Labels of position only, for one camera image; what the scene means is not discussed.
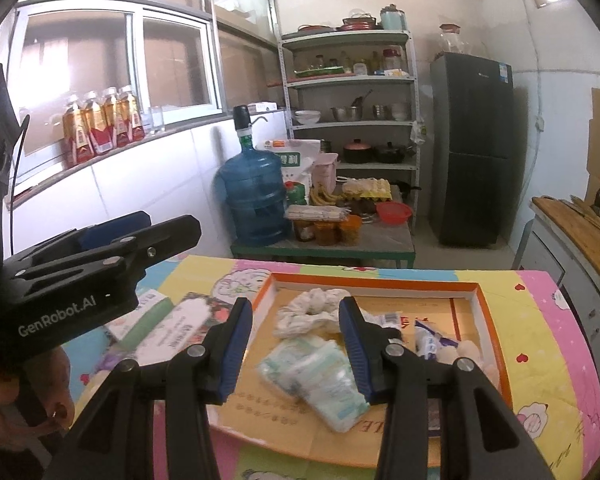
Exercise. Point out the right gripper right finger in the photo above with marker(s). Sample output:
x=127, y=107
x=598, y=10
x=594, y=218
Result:
x=481, y=438

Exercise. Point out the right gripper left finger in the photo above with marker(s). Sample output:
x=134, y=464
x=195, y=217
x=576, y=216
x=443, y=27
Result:
x=112, y=438

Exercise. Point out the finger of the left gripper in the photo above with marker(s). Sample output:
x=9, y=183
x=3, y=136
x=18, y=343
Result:
x=157, y=243
x=116, y=236

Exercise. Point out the white floral scrunchie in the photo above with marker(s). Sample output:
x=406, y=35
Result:
x=315, y=309

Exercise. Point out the person's left hand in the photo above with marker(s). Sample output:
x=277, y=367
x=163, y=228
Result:
x=35, y=402

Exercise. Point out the green white tissue box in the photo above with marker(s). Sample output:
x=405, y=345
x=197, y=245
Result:
x=129, y=330

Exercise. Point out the floral tissue pack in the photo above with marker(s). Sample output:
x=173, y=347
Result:
x=187, y=323

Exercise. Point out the pink plush bunny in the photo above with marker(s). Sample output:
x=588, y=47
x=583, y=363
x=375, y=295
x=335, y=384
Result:
x=468, y=350

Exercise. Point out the orange drink bottle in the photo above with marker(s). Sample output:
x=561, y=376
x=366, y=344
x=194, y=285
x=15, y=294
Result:
x=78, y=142
x=111, y=106
x=131, y=114
x=97, y=124

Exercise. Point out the purple white snack packet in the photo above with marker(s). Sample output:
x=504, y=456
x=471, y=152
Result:
x=433, y=346

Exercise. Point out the blue water jug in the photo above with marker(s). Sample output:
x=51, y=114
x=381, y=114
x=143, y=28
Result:
x=255, y=194

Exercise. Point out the orange shallow cardboard box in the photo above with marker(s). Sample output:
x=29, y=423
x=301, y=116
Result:
x=372, y=296

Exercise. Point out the black water pump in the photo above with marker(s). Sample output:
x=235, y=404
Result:
x=242, y=118

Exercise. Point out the dark sauce jar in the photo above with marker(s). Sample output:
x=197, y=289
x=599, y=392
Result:
x=304, y=231

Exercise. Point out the clear wrapped tissue packet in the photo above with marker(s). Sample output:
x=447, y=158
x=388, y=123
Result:
x=325, y=381

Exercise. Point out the white rice sack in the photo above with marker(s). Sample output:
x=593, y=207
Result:
x=297, y=158

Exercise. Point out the noodle bundle package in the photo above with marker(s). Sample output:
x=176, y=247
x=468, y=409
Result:
x=316, y=213

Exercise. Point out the bunch of bananas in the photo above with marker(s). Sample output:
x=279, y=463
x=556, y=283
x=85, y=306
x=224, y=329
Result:
x=320, y=197

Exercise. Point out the orange sauce jar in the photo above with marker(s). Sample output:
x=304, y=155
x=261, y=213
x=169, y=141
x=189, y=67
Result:
x=349, y=229
x=326, y=233

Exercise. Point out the white green tissue packet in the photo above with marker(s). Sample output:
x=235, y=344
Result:
x=275, y=369

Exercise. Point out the pink plastic container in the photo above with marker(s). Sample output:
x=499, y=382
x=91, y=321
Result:
x=324, y=172

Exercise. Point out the grey kitchen counter cabinet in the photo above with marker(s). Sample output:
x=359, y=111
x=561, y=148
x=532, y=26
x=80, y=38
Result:
x=543, y=247

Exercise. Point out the white bowl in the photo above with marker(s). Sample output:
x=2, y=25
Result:
x=307, y=117

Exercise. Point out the green side table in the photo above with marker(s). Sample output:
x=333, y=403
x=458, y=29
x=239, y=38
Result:
x=376, y=241

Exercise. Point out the egg tray in bag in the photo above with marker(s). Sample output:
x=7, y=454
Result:
x=367, y=189

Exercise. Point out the black clay pot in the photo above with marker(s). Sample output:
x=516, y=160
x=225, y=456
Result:
x=357, y=152

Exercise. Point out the steel mixing bowl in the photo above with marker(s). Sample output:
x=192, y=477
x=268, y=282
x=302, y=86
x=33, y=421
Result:
x=347, y=113

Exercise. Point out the red plastic colander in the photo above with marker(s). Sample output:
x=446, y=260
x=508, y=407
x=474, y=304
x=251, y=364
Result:
x=393, y=213

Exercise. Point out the black wok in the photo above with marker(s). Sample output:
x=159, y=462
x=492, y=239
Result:
x=393, y=153

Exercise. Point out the metal storage shelf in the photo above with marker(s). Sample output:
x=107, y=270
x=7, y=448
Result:
x=357, y=91

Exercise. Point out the dark grey refrigerator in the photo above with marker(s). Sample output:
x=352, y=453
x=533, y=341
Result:
x=473, y=183

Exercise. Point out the aluminium window frame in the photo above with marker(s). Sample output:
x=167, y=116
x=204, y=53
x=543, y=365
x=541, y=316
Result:
x=186, y=60

